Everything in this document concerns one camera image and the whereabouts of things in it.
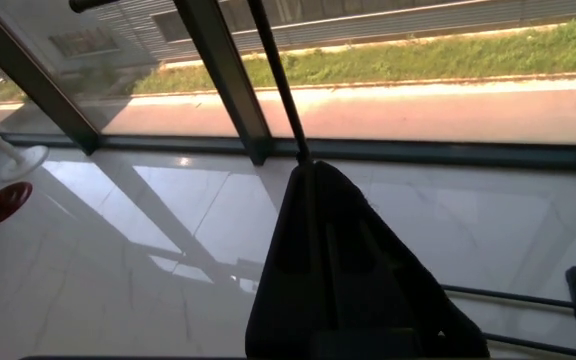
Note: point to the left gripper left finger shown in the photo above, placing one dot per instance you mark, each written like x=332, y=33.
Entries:
x=278, y=310

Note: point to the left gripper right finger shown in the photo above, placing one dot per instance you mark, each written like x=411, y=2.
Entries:
x=368, y=310

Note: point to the black garment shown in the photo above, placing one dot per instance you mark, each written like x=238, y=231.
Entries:
x=448, y=330

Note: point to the black clothes rack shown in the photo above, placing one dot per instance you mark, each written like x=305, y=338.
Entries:
x=278, y=75

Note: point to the window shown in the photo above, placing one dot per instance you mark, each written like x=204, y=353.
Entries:
x=225, y=75

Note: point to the red round-base stand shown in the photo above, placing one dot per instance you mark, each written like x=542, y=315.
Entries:
x=5, y=205

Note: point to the white round-base stand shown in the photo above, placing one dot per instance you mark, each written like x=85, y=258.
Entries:
x=25, y=162

